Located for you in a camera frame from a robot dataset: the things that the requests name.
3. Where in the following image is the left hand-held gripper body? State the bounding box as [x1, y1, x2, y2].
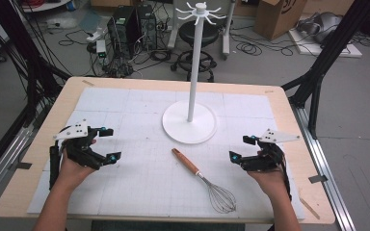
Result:
[53, 118, 106, 171]

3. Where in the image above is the aluminium rail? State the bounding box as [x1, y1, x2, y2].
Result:
[290, 104, 357, 231]
[0, 95, 51, 211]

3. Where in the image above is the thin wooden stick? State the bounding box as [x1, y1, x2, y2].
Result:
[298, 195, 321, 221]

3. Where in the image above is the white stand leg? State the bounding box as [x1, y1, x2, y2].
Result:
[221, 0, 237, 61]
[167, 0, 180, 50]

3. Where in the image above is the person's left hand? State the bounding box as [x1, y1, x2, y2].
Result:
[55, 138, 98, 193]

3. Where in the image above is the wire whisk with wooden handle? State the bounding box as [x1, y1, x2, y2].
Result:
[171, 147, 238, 215]

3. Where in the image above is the white power strip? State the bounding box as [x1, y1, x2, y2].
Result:
[95, 39, 108, 65]

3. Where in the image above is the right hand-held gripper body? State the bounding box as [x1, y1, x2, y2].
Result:
[239, 128, 302, 172]

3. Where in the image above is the black computer tower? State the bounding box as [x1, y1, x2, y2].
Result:
[136, 4, 159, 51]
[106, 5, 140, 61]

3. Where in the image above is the black round stool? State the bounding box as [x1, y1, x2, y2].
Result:
[170, 20, 219, 83]

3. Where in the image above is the grey bag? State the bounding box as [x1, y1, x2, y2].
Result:
[296, 12, 344, 45]

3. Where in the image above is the black metal frame stand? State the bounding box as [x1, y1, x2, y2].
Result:
[280, 0, 370, 141]
[0, 0, 73, 186]

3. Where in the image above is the person's right hand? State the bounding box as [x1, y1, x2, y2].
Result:
[247, 150, 292, 201]

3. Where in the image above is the white hook rack stand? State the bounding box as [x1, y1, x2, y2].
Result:
[161, 1, 227, 145]

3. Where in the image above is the white grid mat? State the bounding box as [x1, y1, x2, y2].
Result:
[26, 87, 306, 221]

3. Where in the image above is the cardboard box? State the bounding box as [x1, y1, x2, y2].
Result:
[253, 0, 310, 41]

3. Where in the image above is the white flat board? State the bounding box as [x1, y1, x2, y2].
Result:
[288, 28, 364, 60]

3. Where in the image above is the black tape piece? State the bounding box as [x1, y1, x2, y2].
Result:
[307, 174, 330, 185]
[14, 161, 34, 170]

